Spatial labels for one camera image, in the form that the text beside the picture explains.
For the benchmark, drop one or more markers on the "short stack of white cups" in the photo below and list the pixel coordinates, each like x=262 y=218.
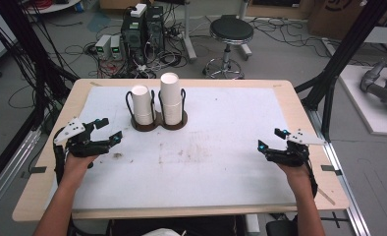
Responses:
x=142 y=105

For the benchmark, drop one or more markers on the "white floor platform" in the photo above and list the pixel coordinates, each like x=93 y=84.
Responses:
x=361 y=108

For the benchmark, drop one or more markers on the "white round table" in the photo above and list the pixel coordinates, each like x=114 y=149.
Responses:
x=54 y=6

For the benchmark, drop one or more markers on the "brown cardboard box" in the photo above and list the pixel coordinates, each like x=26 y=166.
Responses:
x=335 y=19

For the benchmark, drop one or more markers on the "grey metal desk leg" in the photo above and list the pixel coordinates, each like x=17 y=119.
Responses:
x=189 y=36

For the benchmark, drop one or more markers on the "person's left hand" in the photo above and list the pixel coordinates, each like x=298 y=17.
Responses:
x=77 y=167

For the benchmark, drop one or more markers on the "grey bench power supply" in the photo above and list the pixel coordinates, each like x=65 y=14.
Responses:
x=115 y=47
x=102 y=47

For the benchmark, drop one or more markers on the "white power adapter box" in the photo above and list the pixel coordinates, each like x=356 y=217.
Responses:
x=138 y=10

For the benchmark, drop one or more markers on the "white foam mat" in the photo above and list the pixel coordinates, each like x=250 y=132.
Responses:
x=198 y=164

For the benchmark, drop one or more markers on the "tall stack of white cups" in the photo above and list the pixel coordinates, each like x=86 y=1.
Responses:
x=171 y=98

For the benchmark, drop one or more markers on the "person's dark clothing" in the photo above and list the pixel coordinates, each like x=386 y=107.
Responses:
x=181 y=224

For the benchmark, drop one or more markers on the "person's right hand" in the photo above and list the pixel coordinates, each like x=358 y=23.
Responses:
x=294 y=175

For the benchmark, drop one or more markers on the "black metal frame post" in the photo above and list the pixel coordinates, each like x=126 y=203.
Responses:
x=342 y=55

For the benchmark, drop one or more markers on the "aluminium floor rail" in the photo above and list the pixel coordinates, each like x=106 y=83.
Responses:
x=8 y=170
x=342 y=183

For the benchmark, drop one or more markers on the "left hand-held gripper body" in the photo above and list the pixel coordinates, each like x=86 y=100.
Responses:
x=80 y=146

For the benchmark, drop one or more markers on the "black computer tower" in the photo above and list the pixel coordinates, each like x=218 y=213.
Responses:
x=134 y=36
x=155 y=26

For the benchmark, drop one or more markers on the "black round stool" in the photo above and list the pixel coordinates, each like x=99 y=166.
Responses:
x=231 y=31

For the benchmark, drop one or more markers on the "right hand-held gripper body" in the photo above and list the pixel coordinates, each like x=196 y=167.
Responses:
x=293 y=155

